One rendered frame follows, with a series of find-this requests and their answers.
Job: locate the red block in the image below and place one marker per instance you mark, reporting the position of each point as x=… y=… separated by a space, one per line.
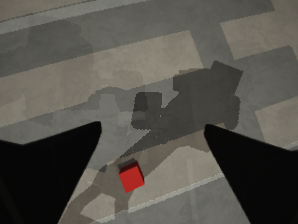
x=131 y=177

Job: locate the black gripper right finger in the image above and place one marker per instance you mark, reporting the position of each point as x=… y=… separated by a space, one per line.
x=263 y=177

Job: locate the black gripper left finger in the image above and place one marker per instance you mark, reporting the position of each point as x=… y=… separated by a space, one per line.
x=37 y=179

